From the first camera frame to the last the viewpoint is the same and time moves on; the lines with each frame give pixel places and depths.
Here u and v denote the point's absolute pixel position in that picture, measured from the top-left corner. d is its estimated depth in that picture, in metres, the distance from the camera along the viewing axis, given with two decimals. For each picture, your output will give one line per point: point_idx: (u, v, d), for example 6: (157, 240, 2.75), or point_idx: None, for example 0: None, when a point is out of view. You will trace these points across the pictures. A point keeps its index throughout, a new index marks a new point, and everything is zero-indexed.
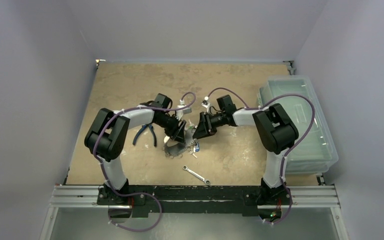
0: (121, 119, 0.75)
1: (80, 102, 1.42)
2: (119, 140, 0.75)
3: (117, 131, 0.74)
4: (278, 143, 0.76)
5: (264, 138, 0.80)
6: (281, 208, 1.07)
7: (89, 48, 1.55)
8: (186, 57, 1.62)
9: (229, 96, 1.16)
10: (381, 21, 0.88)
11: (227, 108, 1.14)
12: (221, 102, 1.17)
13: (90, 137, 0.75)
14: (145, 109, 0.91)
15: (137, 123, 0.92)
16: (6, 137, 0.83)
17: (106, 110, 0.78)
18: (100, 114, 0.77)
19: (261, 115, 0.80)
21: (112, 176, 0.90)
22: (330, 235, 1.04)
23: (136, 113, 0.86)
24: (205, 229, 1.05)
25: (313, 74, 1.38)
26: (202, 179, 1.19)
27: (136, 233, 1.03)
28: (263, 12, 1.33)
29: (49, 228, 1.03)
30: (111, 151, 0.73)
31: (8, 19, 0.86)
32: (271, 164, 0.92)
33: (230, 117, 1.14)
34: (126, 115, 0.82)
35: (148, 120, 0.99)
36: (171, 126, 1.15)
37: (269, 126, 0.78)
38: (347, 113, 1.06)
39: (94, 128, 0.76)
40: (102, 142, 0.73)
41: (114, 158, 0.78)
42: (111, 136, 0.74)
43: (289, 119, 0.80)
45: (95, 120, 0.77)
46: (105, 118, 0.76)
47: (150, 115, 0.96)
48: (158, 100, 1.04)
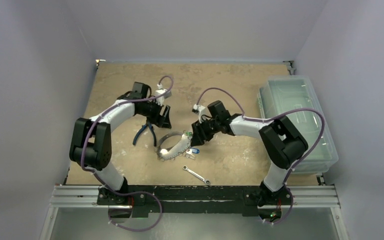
0: (101, 127, 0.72)
1: (80, 102, 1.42)
2: (105, 148, 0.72)
3: (101, 139, 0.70)
4: (289, 159, 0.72)
5: (273, 155, 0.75)
6: (281, 208, 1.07)
7: (90, 48, 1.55)
8: (186, 57, 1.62)
9: (221, 102, 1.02)
10: (381, 21, 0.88)
11: (221, 116, 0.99)
12: (213, 110, 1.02)
13: (75, 152, 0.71)
14: (124, 104, 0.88)
15: (119, 121, 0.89)
16: (5, 137, 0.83)
17: (83, 120, 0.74)
18: (78, 126, 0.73)
19: (269, 131, 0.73)
21: (107, 179, 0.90)
22: (330, 235, 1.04)
23: (114, 113, 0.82)
24: (205, 229, 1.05)
25: (313, 74, 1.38)
26: (202, 179, 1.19)
27: (136, 233, 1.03)
28: (262, 12, 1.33)
29: (49, 229, 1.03)
30: (99, 160, 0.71)
31: (8, 18, 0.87)
32: (273, 173, 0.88)
33: (226, 125, 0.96)
34: (104, 119, 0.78)
35: (130, 114, 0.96)
36: (155, 112, 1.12)
37: (279, 143, 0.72)
38: (347, 113, 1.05)
39: (76, 141, 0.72)
40: (88, 153, 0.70)
41: (105, 165, 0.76)
42: (96, 146, 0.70)
43: (298, 132, 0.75)
45: (74, 133, 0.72)
46: (84, 128, 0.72)
47: (130, 108, 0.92)
48: (136, 90, 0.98)
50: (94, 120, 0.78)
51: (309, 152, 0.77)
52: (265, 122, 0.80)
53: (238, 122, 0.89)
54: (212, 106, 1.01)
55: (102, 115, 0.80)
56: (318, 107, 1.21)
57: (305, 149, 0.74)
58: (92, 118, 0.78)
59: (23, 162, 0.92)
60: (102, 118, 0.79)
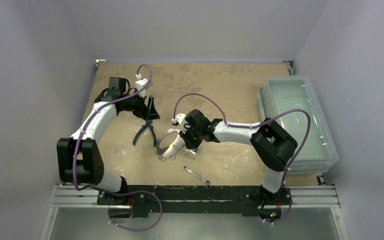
0: (86, 145, 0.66)
1: (80, 102, 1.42)
2: (96, 164, 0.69)
3: (90, 156, 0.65)
4: (284, 162, 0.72)
5: (267, 161, 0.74)
6: (281, 208, 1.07)
7: (90, 48, 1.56)
8: (186, 57, 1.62)
9: (198, 110, 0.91)
10: (381, 20, 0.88)
11: (201, 124, 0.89)
12: (191, 120, 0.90)
13: (67, 174, 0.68)
14: (105, 109, 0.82)
15: (105, 127, 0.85)
16: (5, 137, 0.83)
17: (65, 140, 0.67)
18: (60, 148, 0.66)
19: (260, 138, 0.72)
21: (105, 187, 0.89)
22: (330, 235, 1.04)
23: (96, 122, 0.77)
24: (205, 229, 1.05)
25: (313, 74, 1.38)
26: (202, 179, 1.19)
27: (136, 233, 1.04)
28: (262, 11, 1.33)
29: (49, 229, 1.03)
30: (94, 176, 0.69)
31: (8, 18, 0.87)
32: (272, 177, 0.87)
33: (209, 133, 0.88)
34: (88, 134, 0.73)
35: (114, 115, 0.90)
36: (139, 106, 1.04)
37: (272, 148, 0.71)
38: (347, 113, 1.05)
39: (64, 164, 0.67)
40: (81, 172, 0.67)
41: (100, 177, 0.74)
42: (87, 164, 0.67)
43: (286, 132, 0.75)
45: (59, 156, 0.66)
46: (68, 149, 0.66)
47: (112, 110, 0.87)
48: (113, 86, 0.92)
50: (76, 136, 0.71)
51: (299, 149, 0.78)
52: (253, 128, 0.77)
53: (223, 129, 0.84)
54: (190, 116, 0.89)
55: (84, 129, 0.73)
56: (318, 106, 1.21)
57: (296, 147, 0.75)
58: (73, 135, 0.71)
59: (23, 162, 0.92)
60: (85, 132, 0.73)
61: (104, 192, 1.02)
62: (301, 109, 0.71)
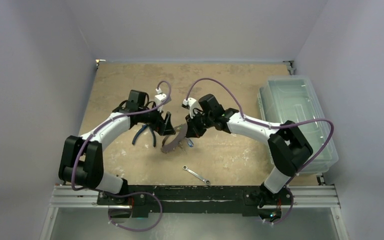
0: (91, 147, 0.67)
1: (80, 102, 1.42)
2: (96, 168, 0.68)
3: (92, 159, 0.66)
4: (297, 168, 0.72)
5: (280, 164, 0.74)
6: (281, 208, 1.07)
7: (90, 48, 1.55)
8: (186, 57, 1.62)
9: (214, 96, 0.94)
10: (382, 21, 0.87)
11: (214, 111, 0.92)
12: (205, 105, 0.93)
13: (66, 171, 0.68)
14: (119, 118, 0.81)
15: (115, 136, 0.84)
16: (5, 136, 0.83)
17: (74, 137, 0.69)
18: (67, 144, 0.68)
19: (278, 140, 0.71)
21: (105, 187, 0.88)
22: (330, 235, 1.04)
23: (108, 129, 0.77)
24: (205, 230, 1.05)
25: (313, 74, 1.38)
26: (202, 179, 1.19)
27: (136, 233, 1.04)
28: (263, 11, 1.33)
29: (49, 229, 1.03)
30: (91, 180, 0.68)
31: (8, 19, 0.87)
32: (279, 179, 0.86)
33: (221, 121, 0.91)
34: (96, 137, 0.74)
35: (127, 128, 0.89)
36: (155, 119, 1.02)
37: (288, 152, 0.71)
38: (347, 113, 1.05)
39: (66, 161, 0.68)
40: (78, 174, 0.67)
41: (96, 185, 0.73)
42: (87, 166, 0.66)
43: (304, 138, 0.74)
45: (64, 152, 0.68)
46: (74, 147, 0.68)
47: (127, 122, 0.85)
48: (133, 99, 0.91)
50: (85, 137, 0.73)
51: (313, 157, 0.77)
52: (272, 128, 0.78)
53: (238, 122, 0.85)
54: (204, 100, 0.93)
55: (94, 132, 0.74)
56: (317, 106, 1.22)
57: (311, 156, 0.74)
58: (83, 136, 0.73)
59: (23, 162, 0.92)
60: (94, 136, 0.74)
61: (104, 193, 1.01)
62: (325, 119, 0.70)
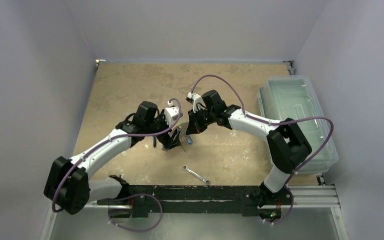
0: (76, 175, 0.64)
1: (80, 101, 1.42)
2: (79, 195, 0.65)
3: (74, 188, 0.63)
4: (295, 165, 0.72)
5: (278, 160, 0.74)
6: (281, 208, 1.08)
7: (90, 48, 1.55)
8: (186, 57, 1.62)
9: (217, 92, 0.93)
10: (382, 21, 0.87)
11: (216, 107, 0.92)
12: (208, 100, 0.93)
13: (50, 192, 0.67)
14: (118, 139, 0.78)
15: (112, 156, 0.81)
16: (5, 136, 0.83)
17: (63, 160, 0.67)
18: (55, 167, 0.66)
19: (277, 137, 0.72)
21: (100, 196, 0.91)
22: (330, 235, 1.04)
23: (101, 152, 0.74)
24: (206, 230, 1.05)
25: (313, 75, 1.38)
26: (202, 179, 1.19)
27: (136, 233, 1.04)
28: (263, 11, 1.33)
29: (49, 229, 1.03)
30: (71, 206, 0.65)
31: (8, 19, 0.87)
32: (278, 177, 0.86)
33: (224, 117, 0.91)
34: (86, 162, 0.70)
35: (130, 146, 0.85)
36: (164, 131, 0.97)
37: (287, 149, 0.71)
38: (347, 113, 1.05)
39: (51, 182, 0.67)
40: (60, 198, 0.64)
41: (78, 209, 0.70)
42: (69, 194, 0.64)
43: (304, 137, 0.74)
45: (51, 173, 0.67)
46: (60, 170, 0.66)
47: (126, 143, 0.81)
48: (140, 114, 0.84)
50: (75, 161, 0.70)
51: (312, 157, 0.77)
52: (272, 124, 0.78)
53: (239, 118, 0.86)
54: (207, 96, 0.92)
55: (85, 155, 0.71)
56: (317, 106, 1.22)
57: (310, 155, 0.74)
58: (74, 157, 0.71)
59: (23, 162, 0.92)
60: (84, 160, 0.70)
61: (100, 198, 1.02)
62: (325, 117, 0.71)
